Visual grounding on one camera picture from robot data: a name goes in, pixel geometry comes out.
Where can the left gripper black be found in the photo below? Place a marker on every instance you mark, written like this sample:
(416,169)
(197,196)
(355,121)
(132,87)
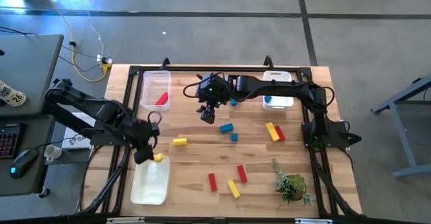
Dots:
(144,135)

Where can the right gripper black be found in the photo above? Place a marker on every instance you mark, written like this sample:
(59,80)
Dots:
(215,91)

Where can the yellow arch wooden block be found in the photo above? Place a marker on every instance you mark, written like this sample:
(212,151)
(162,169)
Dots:
(158,157)

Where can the blue rectangular wooden block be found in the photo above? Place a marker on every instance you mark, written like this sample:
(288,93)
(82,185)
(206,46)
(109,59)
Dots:
(226,128)

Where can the blue wooden cylinder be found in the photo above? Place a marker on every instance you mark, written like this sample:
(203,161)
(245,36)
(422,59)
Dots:
(233,102)

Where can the blue wooden cube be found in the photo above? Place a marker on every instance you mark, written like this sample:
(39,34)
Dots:
(234,137)

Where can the red rectangular wooden block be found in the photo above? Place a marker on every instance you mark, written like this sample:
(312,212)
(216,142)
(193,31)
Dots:
(162,99)
(280,134)
(242,173)
(212,182)

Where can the small blue wooden block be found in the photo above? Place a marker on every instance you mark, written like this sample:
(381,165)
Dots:
(267,99)

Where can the yellow rectangular wooden block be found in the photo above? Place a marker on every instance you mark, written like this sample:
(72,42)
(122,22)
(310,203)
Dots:
(233,188)
(271,130)

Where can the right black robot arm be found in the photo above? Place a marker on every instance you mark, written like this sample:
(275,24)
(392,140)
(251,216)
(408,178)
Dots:
(286,87)

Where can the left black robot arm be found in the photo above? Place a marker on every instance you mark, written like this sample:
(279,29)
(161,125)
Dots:
(84,104)

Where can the large white plastic bin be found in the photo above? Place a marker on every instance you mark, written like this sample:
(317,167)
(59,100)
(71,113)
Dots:
(149,190)

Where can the clear plastic bin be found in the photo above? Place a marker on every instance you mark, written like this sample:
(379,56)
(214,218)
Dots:
(156,82)

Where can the white printed paper sheet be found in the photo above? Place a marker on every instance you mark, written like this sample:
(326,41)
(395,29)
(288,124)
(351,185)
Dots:
(72,143)

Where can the white mug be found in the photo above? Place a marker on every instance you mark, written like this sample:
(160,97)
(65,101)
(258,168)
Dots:
(54,152)

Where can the yellow power plug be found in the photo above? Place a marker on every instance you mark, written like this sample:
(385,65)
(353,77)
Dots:
(107,68)

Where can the black power plug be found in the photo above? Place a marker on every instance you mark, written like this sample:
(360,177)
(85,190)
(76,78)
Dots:
(105,61)

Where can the black caster wheel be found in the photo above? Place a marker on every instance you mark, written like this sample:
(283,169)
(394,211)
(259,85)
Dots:
(43,193)

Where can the white power outlet box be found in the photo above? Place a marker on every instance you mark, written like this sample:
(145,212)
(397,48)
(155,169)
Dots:
(99,58)

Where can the potted green plant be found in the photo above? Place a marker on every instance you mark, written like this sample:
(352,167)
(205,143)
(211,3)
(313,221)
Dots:
(291,185)

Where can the grey desk top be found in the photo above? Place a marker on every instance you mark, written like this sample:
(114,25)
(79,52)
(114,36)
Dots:
(30,180)
(30,69)

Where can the black computer mouse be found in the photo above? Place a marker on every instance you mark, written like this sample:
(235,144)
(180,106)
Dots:
(23,161)

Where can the black backlit keyboard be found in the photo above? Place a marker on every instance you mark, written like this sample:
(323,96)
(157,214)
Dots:
(8,140)

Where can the white printed can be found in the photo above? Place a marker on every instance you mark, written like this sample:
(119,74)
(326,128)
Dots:
(11,96)

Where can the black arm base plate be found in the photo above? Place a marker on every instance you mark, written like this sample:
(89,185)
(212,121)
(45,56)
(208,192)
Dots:
(104,141)
(336,136)

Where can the black frame hook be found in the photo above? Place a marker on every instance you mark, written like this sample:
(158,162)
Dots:
(165,63)
(268,62)

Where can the silver metal bracket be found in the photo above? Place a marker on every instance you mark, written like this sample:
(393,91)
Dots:
(125,220)
(313,221)

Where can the grey metal table frame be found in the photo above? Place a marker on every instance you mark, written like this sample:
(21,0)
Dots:
(405,140)

